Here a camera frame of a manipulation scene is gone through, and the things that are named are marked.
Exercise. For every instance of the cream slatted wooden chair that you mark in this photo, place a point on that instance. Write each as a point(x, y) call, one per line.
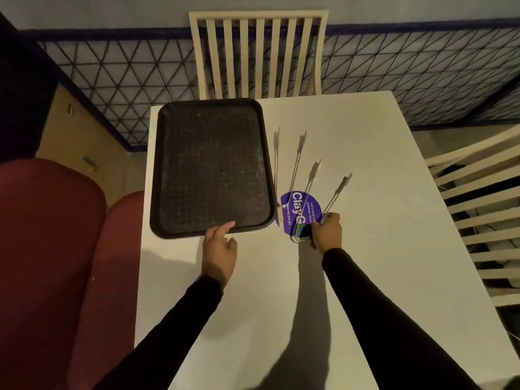
point(260, 14)
point(467, 151)

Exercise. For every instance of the tall black cabinet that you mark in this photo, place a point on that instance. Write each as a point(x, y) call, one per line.
point(24, 97)

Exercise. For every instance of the person's right forearm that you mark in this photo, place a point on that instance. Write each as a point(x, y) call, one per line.
point(386, 329)

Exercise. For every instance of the person's left hand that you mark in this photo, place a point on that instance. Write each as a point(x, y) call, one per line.
point(219, 257)

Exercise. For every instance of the person's left forearm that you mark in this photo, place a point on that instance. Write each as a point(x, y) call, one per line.
point(162, 341)

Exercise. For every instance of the red cushioned chair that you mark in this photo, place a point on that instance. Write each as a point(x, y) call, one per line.
point(40, 259)

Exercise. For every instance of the dark brown plastic tray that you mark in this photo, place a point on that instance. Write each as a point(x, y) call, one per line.
point(211, 170)

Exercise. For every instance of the person's right hand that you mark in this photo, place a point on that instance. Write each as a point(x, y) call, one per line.
point(327, 235)

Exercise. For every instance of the metal tongs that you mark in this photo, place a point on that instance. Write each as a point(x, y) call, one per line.
point(301, 142)
point(343, 182)

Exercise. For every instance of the round purple sticker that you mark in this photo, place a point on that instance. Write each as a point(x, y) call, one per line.
point(294, 207)

